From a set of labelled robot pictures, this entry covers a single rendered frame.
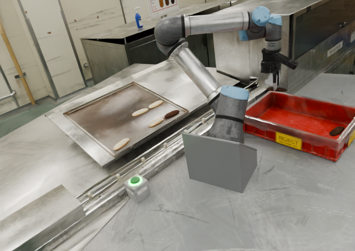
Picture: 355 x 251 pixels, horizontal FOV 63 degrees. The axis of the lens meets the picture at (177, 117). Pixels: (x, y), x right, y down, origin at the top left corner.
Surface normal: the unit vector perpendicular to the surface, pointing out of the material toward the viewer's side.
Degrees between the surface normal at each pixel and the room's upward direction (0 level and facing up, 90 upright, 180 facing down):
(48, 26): 90
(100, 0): 90
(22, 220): 0
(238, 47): 90
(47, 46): 90
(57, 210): 0
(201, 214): 0
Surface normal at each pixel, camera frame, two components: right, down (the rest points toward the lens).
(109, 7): 0.69, 0.26
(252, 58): -0.71, 0.44
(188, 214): -0.15, -0.87
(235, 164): -0.51, 0.48
